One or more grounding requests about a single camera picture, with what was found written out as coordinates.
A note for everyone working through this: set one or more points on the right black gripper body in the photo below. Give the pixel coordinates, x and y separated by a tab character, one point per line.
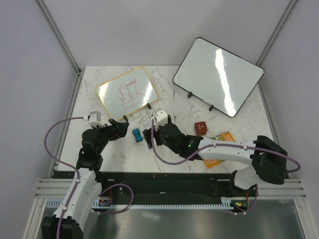
160	141

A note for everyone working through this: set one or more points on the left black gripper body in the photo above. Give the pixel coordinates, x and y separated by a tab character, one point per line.
108	135

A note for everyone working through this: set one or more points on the blue whiteboard eraser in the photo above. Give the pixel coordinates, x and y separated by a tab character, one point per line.
137	135

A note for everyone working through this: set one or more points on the yellow framed small whiteboard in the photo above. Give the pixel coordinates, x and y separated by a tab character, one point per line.
127	93

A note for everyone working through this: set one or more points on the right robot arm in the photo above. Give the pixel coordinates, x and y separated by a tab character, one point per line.
264	159

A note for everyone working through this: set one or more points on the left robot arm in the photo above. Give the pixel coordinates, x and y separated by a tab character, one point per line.
68	221

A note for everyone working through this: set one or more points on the black framed large whiteboard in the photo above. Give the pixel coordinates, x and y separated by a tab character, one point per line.
217	76

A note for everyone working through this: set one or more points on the red power cube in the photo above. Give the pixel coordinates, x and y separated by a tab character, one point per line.
200	128

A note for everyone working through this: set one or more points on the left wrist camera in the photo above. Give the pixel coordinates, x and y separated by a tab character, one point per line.
94	118

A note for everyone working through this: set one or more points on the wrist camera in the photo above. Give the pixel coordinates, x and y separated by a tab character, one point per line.
160	116
94	118

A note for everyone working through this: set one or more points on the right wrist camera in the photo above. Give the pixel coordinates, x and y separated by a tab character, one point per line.
160	116

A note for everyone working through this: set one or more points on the small whiteboard wire stand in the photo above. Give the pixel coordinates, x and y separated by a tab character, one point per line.
125	117

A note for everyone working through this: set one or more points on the large whiteboard wire stand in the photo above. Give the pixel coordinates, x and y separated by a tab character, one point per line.
199	100

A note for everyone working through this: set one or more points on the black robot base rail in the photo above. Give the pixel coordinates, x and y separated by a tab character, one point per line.
142	188

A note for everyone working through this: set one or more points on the aluminium frame rail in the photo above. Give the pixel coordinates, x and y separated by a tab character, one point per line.
291	189

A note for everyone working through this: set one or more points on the white slotted cable duct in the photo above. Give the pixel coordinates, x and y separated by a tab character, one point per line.
224	205

